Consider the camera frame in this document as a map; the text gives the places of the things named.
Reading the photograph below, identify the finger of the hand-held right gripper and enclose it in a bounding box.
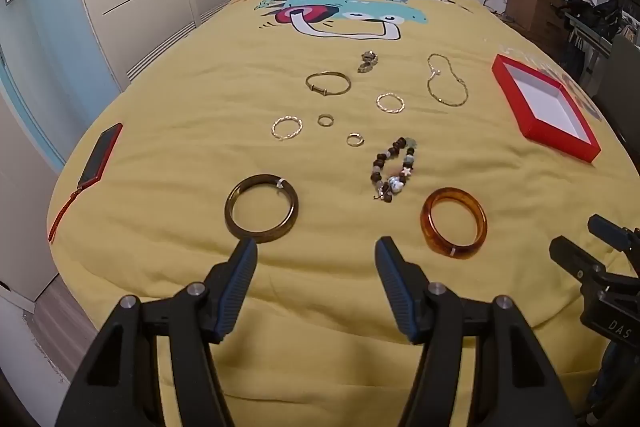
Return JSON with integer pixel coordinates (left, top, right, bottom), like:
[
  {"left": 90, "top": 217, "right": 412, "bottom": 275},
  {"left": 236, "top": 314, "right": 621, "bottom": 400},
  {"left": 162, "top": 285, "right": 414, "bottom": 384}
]
[
  {"left": 587, "top": 214, "right": 640, "bottom": 268},
  {"left": 549, "top": 236, "right": 608, "bottom": 290}
]

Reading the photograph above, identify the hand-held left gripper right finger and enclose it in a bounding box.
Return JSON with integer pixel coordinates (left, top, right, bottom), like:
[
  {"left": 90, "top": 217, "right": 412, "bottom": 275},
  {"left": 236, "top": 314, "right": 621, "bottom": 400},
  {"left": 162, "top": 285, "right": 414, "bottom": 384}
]
[{"left": 375, "top": 235, "right": 581, "bottom": 427}]

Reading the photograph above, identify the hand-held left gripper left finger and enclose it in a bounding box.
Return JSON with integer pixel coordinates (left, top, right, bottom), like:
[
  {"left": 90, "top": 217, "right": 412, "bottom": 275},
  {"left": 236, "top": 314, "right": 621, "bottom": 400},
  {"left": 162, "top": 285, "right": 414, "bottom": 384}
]
[{"left": 55, "top": 237, "right": 259, "bottom": 427}]

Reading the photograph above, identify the amber bangle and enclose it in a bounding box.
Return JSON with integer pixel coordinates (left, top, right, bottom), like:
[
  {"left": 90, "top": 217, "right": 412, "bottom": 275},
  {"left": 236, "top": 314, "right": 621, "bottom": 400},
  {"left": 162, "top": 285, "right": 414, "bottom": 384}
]
[{"left": 420, "top": 187, "right": 488, "bottom": 259}]

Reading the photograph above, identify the beaded bracelet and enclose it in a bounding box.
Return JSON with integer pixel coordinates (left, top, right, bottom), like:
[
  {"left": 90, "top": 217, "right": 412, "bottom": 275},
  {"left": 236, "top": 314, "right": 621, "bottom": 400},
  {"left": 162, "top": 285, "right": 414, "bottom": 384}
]
[{"left": 369, "top": 136, "right": 418, "bottom": 202}]

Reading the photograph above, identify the red jewelry box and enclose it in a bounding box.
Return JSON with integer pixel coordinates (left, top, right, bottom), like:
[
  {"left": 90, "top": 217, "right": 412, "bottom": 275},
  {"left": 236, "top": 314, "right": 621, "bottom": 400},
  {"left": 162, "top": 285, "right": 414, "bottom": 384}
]
[{"left": 491, "top": 54, "right": 602, "bottom": 164}]

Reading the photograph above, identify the twisted silver hoop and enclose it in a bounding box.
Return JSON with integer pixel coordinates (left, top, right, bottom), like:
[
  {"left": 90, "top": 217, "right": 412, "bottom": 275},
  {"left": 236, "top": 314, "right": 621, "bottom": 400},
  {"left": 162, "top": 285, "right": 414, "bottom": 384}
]
[
  {"left": 376, "top": 92, "right": 406, "bottom": 114},
  {"left": 271, "top": 116, "right": 304, "bottom": 142}
]

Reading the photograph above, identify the thin gold bangle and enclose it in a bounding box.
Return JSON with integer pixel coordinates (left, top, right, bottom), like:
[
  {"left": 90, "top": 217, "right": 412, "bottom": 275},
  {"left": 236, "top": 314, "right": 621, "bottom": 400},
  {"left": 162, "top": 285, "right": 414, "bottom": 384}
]
[{"left": 305, "top": 71, "right": 352, "bottom": 96}]

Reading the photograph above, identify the dark brown bangle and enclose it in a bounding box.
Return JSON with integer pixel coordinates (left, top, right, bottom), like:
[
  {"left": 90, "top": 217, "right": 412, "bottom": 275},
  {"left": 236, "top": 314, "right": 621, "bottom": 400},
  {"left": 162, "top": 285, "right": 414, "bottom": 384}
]
[{"left": 224, "top": 174, "right": 300, "bottom": 242}]

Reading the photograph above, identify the yellow printed blanket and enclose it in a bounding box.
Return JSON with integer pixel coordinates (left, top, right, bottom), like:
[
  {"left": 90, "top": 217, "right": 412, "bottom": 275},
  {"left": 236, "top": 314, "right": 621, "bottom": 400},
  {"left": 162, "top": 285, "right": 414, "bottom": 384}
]
[{"left": 47, "top": 0, "right": 631, "bottom": 427}]

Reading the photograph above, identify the black clutter pile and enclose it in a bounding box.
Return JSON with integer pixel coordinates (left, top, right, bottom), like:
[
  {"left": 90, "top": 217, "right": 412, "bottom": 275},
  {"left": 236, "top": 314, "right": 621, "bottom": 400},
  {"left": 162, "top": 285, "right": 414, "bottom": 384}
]
[{"left": 557, "top": 0, "right": 623, "bottom": 38}]

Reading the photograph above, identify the wooden nightstand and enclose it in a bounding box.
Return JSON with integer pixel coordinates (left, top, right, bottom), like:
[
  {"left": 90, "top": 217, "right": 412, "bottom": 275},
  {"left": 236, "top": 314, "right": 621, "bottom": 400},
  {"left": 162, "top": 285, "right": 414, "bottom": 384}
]
[{"left": 507, "top": 0, "right": 568, "bottom": 40}]

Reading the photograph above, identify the red-cased phone with strap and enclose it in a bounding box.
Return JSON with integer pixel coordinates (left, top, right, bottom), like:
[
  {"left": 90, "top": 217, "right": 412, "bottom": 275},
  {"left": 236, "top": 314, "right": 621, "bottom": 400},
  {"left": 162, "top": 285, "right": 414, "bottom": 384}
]
[{"left": 48, "top": 123, "right": 124, "bottom": 243}]

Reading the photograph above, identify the gold chain necklace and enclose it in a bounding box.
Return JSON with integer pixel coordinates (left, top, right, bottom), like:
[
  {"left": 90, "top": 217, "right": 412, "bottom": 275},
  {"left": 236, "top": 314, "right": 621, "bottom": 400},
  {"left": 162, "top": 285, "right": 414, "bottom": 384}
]
[{"left": 426, "top": 53, "right": 469, "bottom": 108}]

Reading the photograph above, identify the crumpled silver chain bracelet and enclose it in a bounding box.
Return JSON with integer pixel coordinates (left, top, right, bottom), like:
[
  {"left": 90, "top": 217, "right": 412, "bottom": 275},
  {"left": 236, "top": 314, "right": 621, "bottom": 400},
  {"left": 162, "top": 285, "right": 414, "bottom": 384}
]
[{"left": 356, "top": 50, "right": 381, "bottom": 74}]

